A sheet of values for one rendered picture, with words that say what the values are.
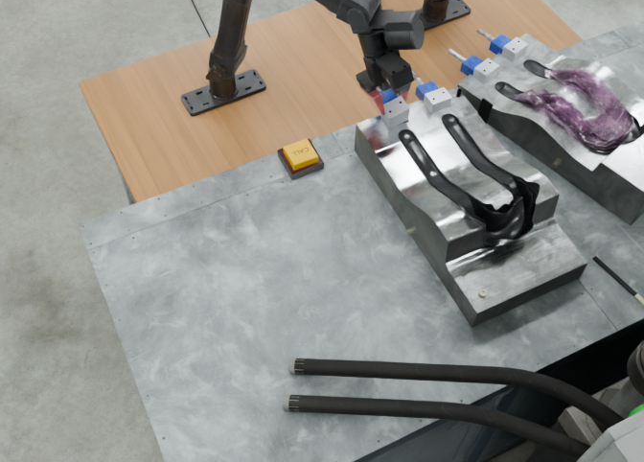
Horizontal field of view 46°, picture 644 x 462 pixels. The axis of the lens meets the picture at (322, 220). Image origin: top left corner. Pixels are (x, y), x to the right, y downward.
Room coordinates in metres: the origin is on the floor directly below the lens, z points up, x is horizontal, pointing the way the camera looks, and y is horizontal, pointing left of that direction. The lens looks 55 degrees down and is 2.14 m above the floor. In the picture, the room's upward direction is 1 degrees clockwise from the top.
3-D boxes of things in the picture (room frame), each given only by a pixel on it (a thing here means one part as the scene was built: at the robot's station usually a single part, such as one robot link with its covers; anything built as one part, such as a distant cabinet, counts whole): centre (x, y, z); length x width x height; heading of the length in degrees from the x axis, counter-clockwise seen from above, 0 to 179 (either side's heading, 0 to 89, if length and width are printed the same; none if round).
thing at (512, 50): (1.42, -0.42, 0.86); 0.13 x 0.05 x 0.05; 44
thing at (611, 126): (1.19, -0.57, 0.90); 0.26 x 0.18 x 0.08; 44
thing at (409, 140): (0.98, -0.30, 0.92); 0.35 x 0.16 x 0.09; 27
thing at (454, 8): (1.58, -0.28, 0.84); 0.20 x 0.07 x 0.08; 119
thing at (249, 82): (1.29, 0.24, 0.84); 0.20 x 0.07 x 0.08; 119
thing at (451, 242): (0.96, -0.30, 0.87); 0.50 x 0.26 x 0.14; 27
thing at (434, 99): (1.23, -0.23, 0.89); 0.13 x 0.05 x 0.05; 27
